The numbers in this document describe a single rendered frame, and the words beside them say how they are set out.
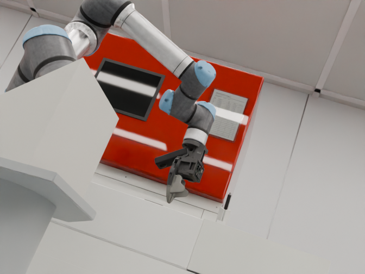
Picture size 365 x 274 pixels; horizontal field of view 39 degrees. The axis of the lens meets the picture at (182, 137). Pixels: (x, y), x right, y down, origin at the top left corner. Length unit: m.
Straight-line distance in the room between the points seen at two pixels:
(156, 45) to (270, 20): 1.94
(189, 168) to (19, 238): 0.71
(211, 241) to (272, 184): 2.36
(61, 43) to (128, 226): 0.51
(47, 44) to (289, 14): 2.32
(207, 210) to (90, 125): 0.97
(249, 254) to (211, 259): 0.10
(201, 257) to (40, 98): 0.60
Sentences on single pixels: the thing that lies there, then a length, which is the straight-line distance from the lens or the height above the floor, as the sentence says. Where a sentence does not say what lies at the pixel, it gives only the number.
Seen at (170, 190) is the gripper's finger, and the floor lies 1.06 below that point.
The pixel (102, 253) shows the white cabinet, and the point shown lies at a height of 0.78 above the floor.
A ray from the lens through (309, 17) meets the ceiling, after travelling 3.38.
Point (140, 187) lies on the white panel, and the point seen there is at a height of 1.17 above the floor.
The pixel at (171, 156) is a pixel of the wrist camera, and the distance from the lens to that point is 1.67.
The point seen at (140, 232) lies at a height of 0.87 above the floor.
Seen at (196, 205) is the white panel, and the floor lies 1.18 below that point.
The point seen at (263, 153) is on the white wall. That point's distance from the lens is 3.80.
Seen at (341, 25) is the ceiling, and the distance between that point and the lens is 3.37.
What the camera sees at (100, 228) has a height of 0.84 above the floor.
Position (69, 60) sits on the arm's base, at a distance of 1.25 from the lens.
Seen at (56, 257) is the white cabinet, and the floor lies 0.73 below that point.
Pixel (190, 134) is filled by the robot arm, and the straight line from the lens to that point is 1.67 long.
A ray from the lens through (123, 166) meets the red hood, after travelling 2.10.
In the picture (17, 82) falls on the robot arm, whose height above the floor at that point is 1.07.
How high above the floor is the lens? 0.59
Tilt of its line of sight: 23 degrees up
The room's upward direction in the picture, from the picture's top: 21 degrees clockwise
